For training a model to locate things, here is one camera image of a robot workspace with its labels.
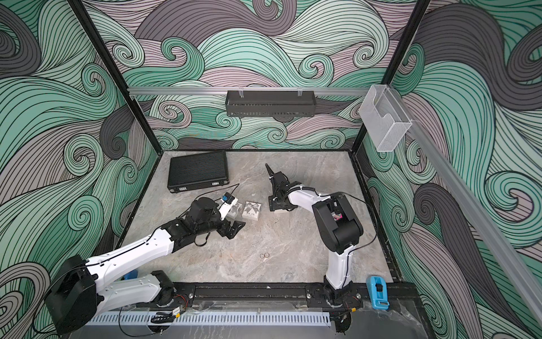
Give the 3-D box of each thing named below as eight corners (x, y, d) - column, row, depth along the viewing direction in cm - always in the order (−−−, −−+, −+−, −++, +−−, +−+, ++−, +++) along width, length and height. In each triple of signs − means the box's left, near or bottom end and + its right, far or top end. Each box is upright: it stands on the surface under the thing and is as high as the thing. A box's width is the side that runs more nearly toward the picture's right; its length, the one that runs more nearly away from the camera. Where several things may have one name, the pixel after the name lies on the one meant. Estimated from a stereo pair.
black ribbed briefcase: (169, 194, 103) (165, 187, 98) (174, 164, 116) (170, 157, 111) (229, 186, 106) (227, 178, 101) (227, 158, 119) (225, 150, 114)
